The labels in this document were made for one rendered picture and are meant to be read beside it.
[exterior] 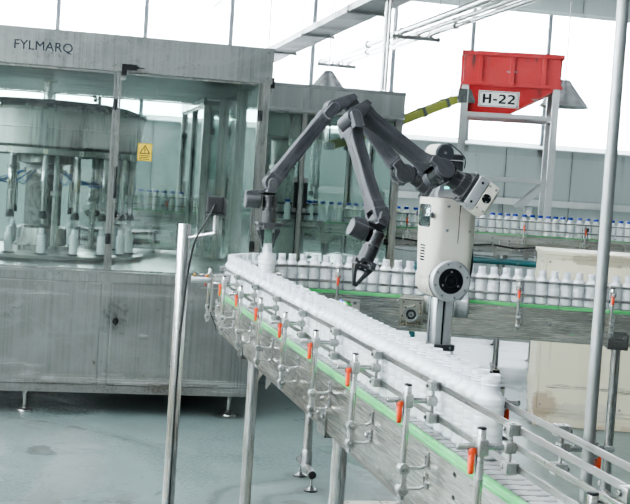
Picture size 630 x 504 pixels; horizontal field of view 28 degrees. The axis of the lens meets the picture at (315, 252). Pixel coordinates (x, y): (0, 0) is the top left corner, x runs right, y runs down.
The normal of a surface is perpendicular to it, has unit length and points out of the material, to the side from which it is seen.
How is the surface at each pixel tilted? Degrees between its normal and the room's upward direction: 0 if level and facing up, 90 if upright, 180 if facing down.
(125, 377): 90
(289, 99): 90
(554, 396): 90
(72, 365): 90
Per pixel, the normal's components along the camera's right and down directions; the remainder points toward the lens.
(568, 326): -0.08, 0.10
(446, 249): 0.20, 0.25
